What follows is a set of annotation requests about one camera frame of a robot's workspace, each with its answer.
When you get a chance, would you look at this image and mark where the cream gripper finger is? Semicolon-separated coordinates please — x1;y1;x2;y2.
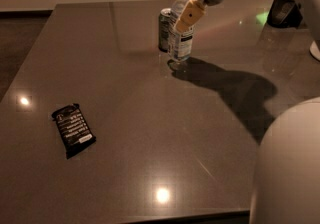
174;0;206;33

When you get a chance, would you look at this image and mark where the clear blue plastic water bottle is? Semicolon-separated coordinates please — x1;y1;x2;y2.
168;0;194;62

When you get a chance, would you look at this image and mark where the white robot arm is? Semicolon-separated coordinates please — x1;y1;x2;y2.
175;0;320;224

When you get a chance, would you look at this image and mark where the green soda can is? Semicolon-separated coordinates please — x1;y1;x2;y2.
158;8;171;52

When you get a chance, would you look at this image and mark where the black bag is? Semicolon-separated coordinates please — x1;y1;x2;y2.
267;0;303;28

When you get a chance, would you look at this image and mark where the black snack bar wrapper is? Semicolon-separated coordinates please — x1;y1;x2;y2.
52;103;96;159

